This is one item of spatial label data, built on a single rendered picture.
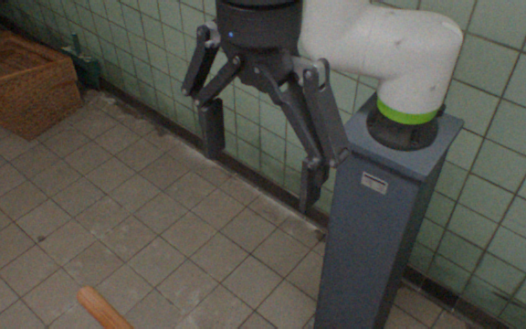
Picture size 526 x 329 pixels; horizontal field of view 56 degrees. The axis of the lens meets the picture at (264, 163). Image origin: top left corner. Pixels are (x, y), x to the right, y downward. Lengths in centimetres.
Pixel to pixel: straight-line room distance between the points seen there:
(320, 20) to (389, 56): 14
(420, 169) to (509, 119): 64
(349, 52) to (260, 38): 53
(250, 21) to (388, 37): 54
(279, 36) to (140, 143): 248
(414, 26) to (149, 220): 181
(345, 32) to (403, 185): 34
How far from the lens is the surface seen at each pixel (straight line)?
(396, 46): 91
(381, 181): 107
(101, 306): 82
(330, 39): 93
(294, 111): 45
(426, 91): 96
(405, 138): 102
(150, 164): 274
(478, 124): 165
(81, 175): 278
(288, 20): 42
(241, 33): 42
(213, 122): 56
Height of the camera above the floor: 188
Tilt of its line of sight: 45 degrees down
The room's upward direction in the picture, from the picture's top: straight up
